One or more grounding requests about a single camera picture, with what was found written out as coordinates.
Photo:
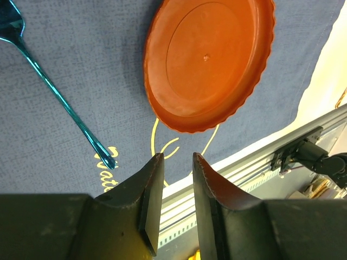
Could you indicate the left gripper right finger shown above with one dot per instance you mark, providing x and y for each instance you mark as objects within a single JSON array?
[{"x": 233, "y": 224}]

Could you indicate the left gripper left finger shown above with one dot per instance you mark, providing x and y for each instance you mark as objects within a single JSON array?
[{"x": 122, "y": 223}]

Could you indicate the gold metal spoon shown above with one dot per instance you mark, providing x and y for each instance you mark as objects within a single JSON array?
[{"x": 341, "y": 98}]

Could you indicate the orange plastic plate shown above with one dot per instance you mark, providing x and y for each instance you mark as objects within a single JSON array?
[{"x": 203, "y": 59}]

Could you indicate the blue cloth placemat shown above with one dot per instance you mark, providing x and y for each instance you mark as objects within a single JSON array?
[{"x": 93, "y": 52}]

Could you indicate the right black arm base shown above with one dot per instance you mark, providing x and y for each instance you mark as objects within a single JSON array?
[{"x": 285, "y": 155}]

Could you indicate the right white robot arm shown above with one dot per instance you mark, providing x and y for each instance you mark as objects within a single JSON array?
[{"x": 330, "y": 168}]

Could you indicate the perforated grey cable duct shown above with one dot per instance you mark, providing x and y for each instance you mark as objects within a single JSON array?
[{"x": 178, "y": 209}]

